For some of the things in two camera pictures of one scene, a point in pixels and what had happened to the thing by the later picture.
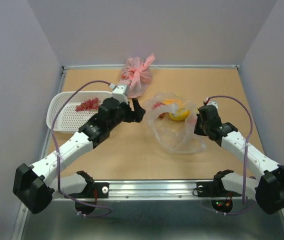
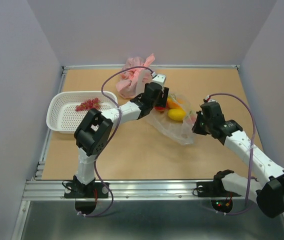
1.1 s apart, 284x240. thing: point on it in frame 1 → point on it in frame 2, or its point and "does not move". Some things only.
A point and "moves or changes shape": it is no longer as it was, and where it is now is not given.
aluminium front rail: x=163 y=189 does not move
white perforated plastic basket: x=67 y=119 does not move
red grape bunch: x=88 y=104 does not move
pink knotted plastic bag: x=136 y=73 does not move
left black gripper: x=136 y=115 → x=163 y=101
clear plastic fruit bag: x=172 y=117 moves or changes shape
